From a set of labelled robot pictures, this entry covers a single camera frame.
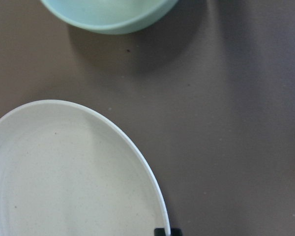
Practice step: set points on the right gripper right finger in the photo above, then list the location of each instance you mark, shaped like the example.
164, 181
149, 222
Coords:
176, 232

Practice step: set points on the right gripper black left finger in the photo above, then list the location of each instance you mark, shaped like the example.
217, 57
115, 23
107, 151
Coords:
159, 232

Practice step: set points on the cream round plate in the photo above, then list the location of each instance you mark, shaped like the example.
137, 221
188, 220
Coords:
66, 170

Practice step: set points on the mint green bowl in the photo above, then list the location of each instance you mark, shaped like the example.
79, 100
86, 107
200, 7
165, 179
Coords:
110, 16

